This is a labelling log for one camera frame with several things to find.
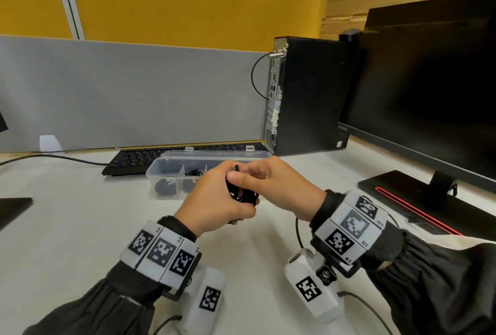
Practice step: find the person's left hand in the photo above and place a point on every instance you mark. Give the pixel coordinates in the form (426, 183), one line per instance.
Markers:
(205, 203)

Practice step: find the person's right hand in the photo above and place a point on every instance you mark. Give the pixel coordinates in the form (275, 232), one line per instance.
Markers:
(286, 187)

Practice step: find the clear plastic compartment box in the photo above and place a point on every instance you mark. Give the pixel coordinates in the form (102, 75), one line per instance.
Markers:
(170, 164)

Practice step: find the person's left forearm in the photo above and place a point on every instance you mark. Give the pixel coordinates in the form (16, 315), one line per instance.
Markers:
(100, 307)

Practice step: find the person's right forearm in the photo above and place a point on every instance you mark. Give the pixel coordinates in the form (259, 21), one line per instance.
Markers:
(438, 288)

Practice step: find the left wrist marker band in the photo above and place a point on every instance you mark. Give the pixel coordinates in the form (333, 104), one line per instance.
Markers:
(159, 253)

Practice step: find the wrist marker band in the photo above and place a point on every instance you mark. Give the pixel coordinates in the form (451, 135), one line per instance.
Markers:
(352, 226)
(159, 253)

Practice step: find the right wrist marker band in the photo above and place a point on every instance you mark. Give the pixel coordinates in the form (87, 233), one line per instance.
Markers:
(352, 226)

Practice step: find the black keyboard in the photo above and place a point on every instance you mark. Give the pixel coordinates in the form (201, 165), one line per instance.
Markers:
(131, 160)

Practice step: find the black desktop computer tower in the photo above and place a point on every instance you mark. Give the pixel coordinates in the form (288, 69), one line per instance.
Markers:
(314, 94)

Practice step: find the grey desk partition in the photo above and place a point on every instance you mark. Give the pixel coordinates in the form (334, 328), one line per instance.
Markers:
(135, 94)

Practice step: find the grey webcam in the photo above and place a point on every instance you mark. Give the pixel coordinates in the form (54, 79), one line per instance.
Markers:
(350, 34)

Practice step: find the wide black monitor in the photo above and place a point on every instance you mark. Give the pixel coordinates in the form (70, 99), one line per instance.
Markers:
(426, 87)

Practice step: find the black monitor with square stand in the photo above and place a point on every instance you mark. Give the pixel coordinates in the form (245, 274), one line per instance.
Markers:
(11, 209)

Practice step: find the yellow partition panel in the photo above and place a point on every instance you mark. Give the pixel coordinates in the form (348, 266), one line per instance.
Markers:
(193, 2)

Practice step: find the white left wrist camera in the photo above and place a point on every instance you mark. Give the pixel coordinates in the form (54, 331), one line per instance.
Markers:
(205, 300)

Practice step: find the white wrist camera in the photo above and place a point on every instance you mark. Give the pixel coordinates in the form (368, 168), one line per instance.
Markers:
(310, 292)
(205, 300)

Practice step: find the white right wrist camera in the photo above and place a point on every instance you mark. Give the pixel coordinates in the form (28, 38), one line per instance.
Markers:
(310, 292)

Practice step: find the small white plastic bracket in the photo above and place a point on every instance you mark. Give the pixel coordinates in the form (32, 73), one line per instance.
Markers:
(50, 144)

